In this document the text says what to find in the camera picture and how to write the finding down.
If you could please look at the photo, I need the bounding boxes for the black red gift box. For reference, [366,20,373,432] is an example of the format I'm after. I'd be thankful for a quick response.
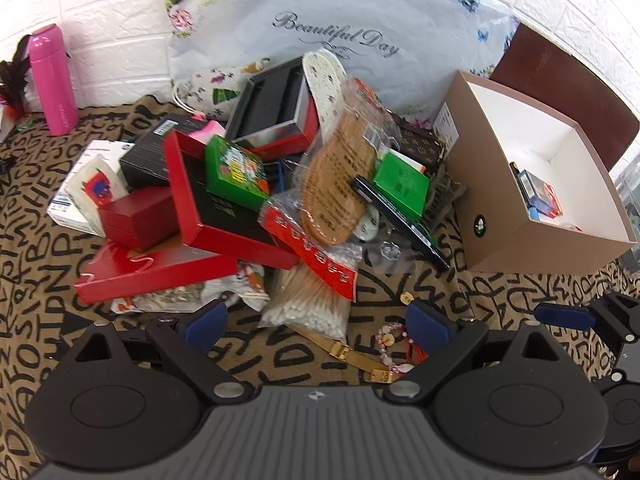
[225,56,321,161]

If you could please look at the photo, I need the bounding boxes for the white box blue print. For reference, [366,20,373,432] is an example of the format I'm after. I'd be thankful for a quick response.
[46,140,136,238]

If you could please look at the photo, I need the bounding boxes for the green printed small box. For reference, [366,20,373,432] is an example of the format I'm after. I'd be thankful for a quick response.
[205,135,271,213]

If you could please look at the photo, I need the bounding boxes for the small clear trinket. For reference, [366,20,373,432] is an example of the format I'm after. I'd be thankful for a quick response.
[377,237,403,261]

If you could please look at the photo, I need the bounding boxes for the dark brown board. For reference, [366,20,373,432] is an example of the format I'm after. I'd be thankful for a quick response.
[490,22,640,171]

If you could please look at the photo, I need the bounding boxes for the white packet red figure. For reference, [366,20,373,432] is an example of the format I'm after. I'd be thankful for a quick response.
[67,154,130,211]

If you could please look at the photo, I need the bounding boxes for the white dotted insole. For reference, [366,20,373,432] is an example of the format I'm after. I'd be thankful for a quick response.
[301,49,358,146]

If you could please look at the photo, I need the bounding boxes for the cotton swab bag red label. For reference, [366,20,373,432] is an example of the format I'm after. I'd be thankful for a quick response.
[257,195,363,343]

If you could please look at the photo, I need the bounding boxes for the small blue red box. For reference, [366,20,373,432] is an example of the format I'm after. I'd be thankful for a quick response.
[517,169,563,221]

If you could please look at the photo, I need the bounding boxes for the pink bead bracelet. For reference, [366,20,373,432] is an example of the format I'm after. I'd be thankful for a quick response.
[375,324,431,373]

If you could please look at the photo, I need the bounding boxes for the pink sticky notes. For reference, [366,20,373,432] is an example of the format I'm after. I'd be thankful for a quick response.
[192,119,226,147]

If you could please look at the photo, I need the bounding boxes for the beige cardboard box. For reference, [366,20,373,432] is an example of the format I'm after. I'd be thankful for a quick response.
[432,71,638,275]

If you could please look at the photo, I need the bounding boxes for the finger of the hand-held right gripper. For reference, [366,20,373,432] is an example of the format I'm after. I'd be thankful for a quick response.
[534,290,640,346]

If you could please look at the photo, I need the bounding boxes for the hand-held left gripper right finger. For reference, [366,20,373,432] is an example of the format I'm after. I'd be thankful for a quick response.
[387,300,576,406]

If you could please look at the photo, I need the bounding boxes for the black pen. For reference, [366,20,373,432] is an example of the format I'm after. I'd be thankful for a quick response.
[350,175,451,271]

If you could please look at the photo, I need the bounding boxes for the dark red feather decoration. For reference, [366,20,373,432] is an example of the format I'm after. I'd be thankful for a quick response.
[0,35,38,131]

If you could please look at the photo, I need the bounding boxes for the white round trinket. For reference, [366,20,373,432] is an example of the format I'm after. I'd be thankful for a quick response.
[355,212,383,241]

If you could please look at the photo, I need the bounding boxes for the red box lid black inside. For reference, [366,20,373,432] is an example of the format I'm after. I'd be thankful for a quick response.
[162,130,301,271]

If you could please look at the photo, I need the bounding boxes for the flat red box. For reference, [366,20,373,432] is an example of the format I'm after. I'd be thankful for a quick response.
[75,242,238,305]

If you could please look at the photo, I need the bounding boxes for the letter print desktop cloth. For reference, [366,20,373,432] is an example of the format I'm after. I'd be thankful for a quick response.
[0,92,640,480]

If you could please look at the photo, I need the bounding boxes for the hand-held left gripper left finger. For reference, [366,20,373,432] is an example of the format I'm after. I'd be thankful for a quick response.
[60,300,253,408]

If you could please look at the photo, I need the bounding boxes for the floral white plastic bag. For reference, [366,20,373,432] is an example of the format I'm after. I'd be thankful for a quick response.
[164,0,521,126]

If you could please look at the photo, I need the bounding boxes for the brown patterned wallet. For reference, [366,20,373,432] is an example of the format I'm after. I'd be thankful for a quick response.
[390,112,446,171]

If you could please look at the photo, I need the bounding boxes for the brown insole in plastic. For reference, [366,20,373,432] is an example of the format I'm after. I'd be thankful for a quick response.
[295,80,401,248]

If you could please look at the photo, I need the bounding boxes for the plain green box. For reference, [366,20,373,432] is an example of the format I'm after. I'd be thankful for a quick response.
[372,152,432,221]

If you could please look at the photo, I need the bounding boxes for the pink bottle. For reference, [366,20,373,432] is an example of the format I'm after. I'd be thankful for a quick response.
[27,24,81,137]

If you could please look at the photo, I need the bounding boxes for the gold watch band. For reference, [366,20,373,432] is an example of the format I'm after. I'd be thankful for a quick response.
[285,322,393,386]

